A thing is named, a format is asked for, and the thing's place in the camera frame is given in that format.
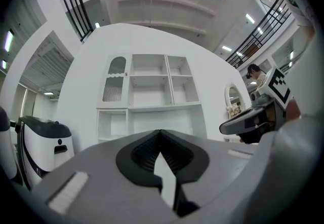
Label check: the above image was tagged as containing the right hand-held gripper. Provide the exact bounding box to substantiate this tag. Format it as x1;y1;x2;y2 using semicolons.
219;65;292;144

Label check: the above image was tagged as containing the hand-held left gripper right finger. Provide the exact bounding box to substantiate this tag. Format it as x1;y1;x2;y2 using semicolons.
159;129;259;224

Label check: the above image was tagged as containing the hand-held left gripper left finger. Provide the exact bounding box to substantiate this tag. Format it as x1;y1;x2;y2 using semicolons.
32;129;178;224

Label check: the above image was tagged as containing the person's right forearm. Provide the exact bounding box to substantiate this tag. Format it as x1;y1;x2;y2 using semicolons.
286;99;302;122

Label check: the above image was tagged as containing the pink flower bouquet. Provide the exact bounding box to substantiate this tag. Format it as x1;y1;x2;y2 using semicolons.
227;104;241;119

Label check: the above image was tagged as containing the white oval mirror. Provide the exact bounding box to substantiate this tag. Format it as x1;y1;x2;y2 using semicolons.
224;83;247;115

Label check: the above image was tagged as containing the white and black robot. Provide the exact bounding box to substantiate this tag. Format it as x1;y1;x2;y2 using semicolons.
16;115;76;191

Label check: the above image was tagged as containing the black metal railing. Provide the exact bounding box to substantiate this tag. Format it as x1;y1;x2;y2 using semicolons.
54;0;94;42
225;0;297;69

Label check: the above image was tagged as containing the white shelf hutch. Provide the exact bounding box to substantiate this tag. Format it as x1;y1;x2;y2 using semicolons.
96;53;209;144

